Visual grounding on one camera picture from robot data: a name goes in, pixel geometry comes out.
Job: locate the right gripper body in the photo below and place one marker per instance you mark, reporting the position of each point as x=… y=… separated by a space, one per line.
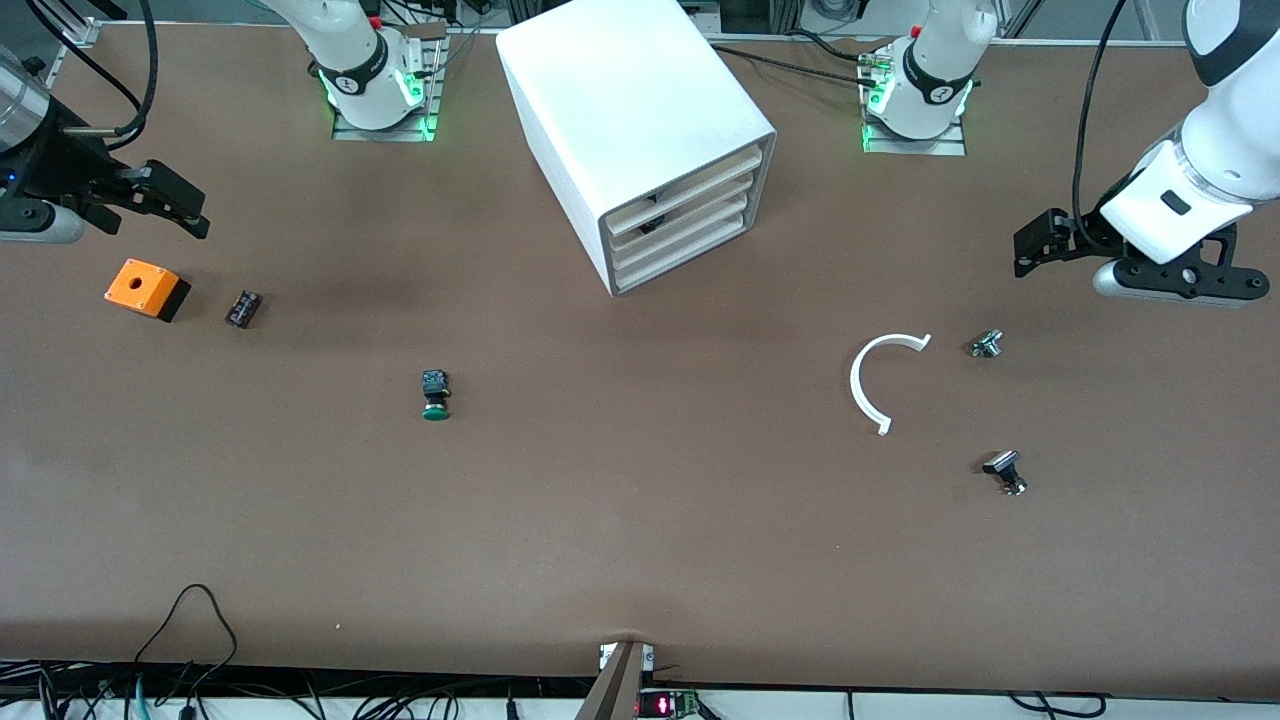
x=62 y=165

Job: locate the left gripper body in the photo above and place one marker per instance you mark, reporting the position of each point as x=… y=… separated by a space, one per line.
x=1082 y=235

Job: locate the green push button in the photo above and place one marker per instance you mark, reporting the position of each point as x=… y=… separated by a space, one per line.
x=434 y=385

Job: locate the white drawer with tan front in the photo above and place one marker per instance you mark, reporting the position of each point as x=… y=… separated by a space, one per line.
x=715 y=178
x=715 y=238
x=715 y=200
x=715 y=218

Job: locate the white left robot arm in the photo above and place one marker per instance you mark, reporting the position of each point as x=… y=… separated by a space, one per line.
x=935 y=70

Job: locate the orange button box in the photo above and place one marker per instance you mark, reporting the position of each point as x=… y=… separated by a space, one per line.
x=140 y=285

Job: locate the small silver button part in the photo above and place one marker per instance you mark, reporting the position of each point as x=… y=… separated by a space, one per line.
x=986 y=345

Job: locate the black-headed silver button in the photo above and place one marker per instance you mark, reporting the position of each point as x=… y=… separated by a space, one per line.
x=1003 y=464

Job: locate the white drawer cabinet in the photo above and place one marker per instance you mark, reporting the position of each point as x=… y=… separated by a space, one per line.
x=620 y=90

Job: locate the small black contact block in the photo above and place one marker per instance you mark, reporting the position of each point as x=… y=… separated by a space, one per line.
x=243 y=308

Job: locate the white curved plastic arc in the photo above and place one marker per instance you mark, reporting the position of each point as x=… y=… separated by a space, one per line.
x=855 y=388

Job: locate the red LED display board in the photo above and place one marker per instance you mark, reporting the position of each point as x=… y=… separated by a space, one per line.
x=665 y=705

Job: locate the aluminium frame corner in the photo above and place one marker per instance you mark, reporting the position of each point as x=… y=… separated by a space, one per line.
x=80 y=32

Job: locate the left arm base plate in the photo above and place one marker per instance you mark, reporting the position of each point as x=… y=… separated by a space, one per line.
x=940 y=146

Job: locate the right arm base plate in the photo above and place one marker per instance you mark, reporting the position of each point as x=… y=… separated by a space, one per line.
x=400 y=134

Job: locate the white mounting bracket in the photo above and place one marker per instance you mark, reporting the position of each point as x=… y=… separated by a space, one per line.
x=606 y=655

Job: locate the wooden camera post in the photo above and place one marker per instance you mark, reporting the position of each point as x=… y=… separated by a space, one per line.
x=615 y=690

